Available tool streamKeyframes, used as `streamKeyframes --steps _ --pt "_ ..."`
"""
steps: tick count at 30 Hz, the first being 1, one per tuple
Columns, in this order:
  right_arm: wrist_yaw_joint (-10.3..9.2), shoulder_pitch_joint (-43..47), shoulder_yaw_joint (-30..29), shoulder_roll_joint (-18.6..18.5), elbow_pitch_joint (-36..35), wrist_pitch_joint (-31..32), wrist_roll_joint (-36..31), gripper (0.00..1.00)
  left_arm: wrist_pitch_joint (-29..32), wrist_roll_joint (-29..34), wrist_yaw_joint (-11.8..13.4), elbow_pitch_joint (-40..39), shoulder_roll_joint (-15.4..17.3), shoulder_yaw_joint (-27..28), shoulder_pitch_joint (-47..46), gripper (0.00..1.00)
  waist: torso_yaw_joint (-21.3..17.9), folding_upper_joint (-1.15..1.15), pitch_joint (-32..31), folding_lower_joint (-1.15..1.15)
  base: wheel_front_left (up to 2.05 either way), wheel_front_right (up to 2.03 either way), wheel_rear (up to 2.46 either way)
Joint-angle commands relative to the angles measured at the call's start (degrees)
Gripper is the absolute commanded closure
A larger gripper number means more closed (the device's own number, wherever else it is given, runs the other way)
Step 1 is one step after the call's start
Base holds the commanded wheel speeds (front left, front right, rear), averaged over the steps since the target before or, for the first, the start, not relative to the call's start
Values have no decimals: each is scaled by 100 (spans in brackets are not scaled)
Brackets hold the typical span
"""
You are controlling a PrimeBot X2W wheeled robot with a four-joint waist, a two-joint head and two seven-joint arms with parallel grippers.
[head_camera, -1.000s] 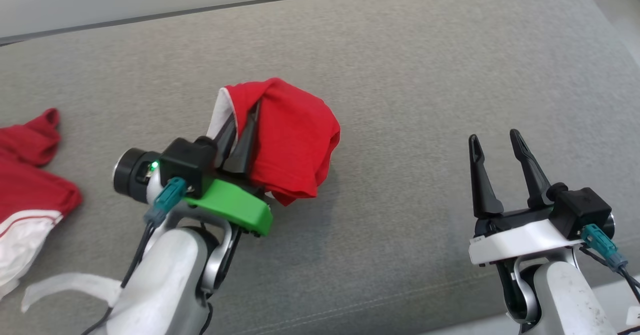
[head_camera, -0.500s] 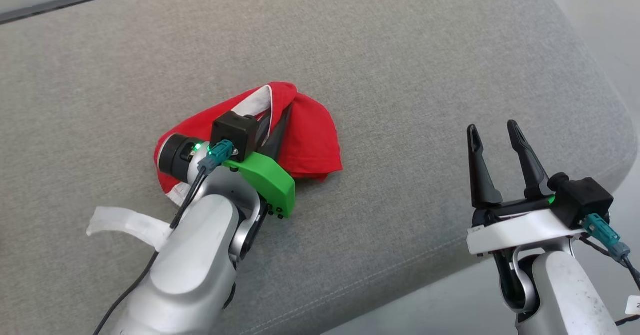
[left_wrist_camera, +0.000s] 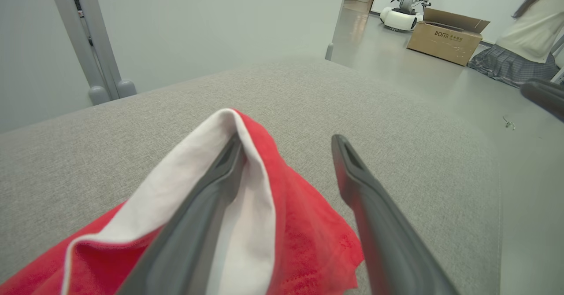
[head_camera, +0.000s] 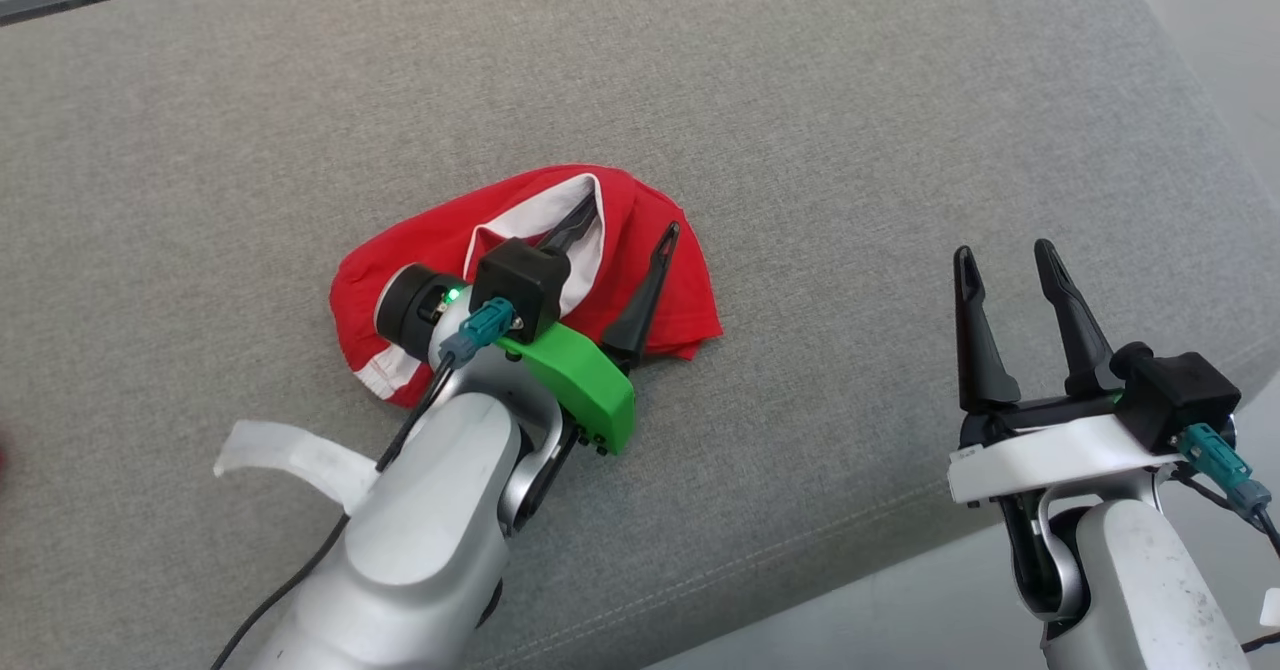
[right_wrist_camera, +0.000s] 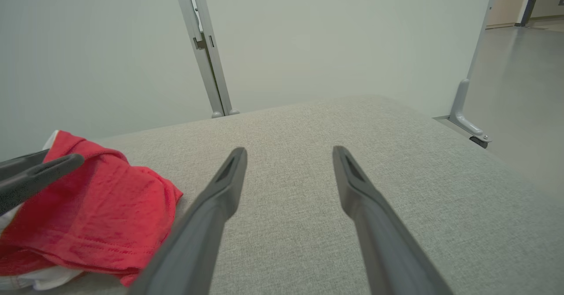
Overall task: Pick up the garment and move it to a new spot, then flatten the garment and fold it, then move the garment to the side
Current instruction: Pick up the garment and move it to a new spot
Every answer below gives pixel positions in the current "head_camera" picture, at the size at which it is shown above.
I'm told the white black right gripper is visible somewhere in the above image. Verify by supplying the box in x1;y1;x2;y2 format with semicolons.
947;239;1187;507

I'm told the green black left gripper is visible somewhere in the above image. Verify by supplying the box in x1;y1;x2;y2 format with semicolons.
375;193;682;457

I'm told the red white striped jersey garment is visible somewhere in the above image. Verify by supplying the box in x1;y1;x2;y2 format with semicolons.
330;163;724;409

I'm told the black cable teal plug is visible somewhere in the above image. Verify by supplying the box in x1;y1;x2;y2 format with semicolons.
1170;423;1280;651
210;298;517;670

